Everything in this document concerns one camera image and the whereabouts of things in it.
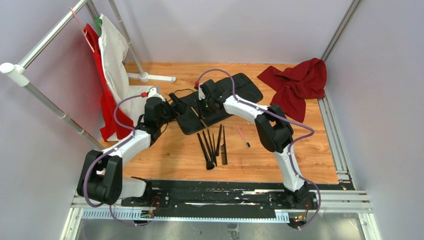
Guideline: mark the black makeup brush roll case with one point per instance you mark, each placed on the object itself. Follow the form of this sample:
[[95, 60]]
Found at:
[[189, 123]]

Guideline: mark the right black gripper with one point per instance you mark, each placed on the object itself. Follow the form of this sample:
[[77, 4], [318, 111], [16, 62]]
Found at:
[[203, 114]]

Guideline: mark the thin black makeup brush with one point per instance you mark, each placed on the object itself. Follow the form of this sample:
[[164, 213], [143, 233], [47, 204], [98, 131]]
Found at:
[[208, 147]]

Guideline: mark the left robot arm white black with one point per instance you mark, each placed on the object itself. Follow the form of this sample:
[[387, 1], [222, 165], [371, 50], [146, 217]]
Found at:
[[101, 181]]

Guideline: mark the white hanging cloth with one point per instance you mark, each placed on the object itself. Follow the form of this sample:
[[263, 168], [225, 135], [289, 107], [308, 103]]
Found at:
[[113, 50]]

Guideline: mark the pink handle makeup brush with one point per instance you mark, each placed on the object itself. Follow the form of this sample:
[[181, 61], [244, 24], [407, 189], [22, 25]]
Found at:
[[243, 137]]

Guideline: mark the right corner aluminium post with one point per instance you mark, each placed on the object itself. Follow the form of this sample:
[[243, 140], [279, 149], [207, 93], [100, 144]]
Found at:
[[349, 14]]

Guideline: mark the aluminium rail frame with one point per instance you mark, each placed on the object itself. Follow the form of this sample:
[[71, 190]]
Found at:
[[342, 213]]

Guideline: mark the large black powder brush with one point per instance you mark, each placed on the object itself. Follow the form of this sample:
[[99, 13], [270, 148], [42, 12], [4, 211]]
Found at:
[[209, 164]]

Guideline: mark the pink hanger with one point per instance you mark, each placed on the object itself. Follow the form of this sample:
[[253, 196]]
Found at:
[[82, 29]]

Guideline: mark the red hanging garment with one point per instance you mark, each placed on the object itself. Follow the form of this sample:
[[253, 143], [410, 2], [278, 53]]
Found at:
[[111, 131]]

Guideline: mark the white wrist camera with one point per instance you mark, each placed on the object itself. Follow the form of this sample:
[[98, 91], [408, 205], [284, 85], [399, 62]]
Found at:
[[201, 95], [154, 92]]

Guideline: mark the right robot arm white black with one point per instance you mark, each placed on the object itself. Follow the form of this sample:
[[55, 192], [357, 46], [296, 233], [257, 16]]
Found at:
[[274, 131]]

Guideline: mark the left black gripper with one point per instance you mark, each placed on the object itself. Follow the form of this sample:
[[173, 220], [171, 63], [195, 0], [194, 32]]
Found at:
[[179, 108]]

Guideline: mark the black comb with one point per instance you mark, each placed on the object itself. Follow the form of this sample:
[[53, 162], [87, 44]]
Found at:
[[224, 159]]

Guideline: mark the dark red cloth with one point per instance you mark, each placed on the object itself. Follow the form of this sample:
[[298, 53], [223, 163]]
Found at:
[[292, 86]]

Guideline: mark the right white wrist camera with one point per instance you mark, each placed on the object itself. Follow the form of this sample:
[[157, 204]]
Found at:
[[201, 95]]

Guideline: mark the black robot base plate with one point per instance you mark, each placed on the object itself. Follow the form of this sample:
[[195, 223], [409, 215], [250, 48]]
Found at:
[[218, 200]]

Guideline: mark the silver clothes rack frame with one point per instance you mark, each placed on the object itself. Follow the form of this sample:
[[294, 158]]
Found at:
[[40, 154]]

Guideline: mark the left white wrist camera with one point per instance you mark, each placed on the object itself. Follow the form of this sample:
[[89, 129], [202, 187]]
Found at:
[[154, 92]]

